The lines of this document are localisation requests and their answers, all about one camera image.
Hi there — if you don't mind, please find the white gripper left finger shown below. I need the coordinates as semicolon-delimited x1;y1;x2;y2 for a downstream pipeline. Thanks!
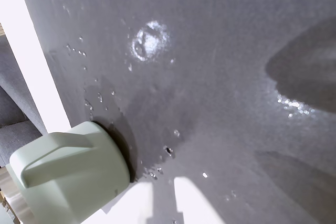
101;182;155;224

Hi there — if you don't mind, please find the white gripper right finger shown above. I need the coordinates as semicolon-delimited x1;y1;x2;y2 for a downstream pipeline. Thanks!
173;176;225;224

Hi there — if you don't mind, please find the pale green steel-lined mug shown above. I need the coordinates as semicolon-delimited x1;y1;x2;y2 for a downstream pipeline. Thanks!
5;121;132;224

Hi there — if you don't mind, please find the black glossy mat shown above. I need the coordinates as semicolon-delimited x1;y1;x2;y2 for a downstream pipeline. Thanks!
15;0;336;224

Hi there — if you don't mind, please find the grey fabric sofa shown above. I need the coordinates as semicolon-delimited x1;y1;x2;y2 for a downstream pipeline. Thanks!
0;36;48;167

